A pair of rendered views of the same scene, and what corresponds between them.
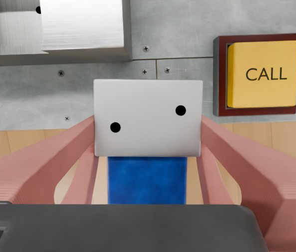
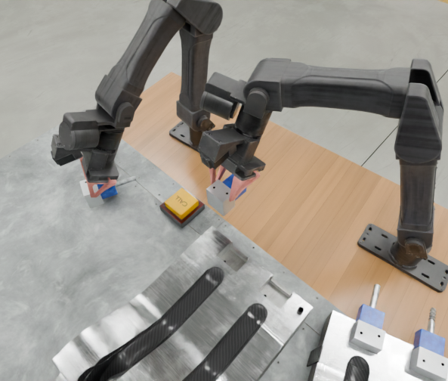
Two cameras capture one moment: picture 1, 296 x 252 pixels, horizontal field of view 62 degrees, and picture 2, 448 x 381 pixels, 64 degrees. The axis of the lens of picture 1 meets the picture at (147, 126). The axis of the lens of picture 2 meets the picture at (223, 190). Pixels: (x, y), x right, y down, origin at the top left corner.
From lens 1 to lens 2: 0.65 m
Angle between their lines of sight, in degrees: 31
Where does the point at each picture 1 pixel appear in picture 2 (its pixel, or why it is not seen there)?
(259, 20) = (163, 221)
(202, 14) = (177, 238)
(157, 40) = not seen: hidden behind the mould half
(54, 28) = (224, 243)
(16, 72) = not seen: hidden behind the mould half
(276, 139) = (193, 186)
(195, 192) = not seen: hidden behind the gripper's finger
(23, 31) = (234, 261)
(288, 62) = (172, 199)
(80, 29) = (218, 237)
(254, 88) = (187, 200)
